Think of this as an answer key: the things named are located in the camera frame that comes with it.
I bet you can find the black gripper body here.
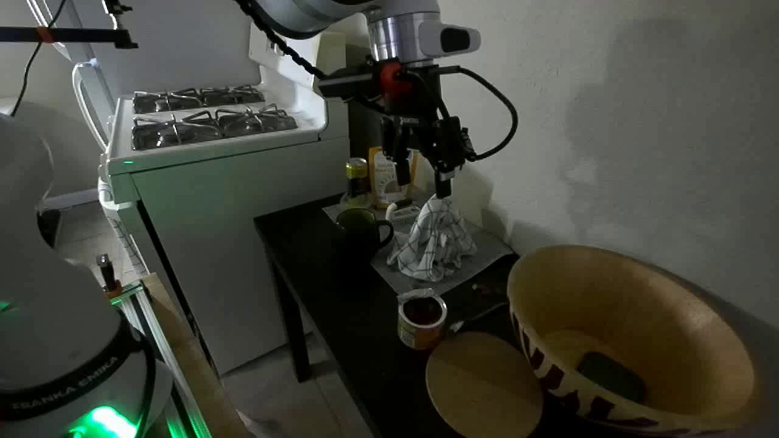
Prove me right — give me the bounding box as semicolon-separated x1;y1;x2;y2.
377;61;479;175

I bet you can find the yellow drink can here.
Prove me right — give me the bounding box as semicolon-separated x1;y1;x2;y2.
344;156;373;201

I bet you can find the large wooden zebra-pattern bowl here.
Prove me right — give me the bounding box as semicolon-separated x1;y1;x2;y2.
505;242;764;436

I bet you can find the crumpled white cloth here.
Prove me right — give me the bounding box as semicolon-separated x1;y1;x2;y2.
384;191;483;285

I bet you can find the dark green mug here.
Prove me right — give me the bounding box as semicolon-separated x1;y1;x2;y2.
334;207;396;269

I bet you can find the grey table mat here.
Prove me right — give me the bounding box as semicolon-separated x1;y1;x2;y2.
322;191;522;298

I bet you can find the small cream cup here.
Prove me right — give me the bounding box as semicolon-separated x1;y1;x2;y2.
395;290;451;353

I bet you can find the metal spoon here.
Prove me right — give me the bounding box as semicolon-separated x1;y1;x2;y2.
447;298;512;338

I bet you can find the black side table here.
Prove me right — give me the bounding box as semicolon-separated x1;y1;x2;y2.
253;191;779;438

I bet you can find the white gas stove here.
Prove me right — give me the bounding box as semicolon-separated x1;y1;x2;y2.
96;18;355;380

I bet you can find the round wooden plate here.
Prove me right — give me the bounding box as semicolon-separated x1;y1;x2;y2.
424;329;545;438

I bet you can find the dark sponge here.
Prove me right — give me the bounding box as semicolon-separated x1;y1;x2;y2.
574;347;652;407

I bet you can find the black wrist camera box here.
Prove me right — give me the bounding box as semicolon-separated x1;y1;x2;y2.
317;70;395;99

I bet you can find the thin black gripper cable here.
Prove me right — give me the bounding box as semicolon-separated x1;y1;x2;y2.
441;62;522;163

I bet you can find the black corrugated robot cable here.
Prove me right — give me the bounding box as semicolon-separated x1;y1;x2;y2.
237;0;328;78

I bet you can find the small black clamp post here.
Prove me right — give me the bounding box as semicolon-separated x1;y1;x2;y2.
96;250;125;297

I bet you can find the white stove cable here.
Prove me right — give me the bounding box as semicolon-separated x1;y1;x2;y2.
70;55;116;156

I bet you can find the black camera stand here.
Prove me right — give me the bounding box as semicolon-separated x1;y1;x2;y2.
0;0;141;52

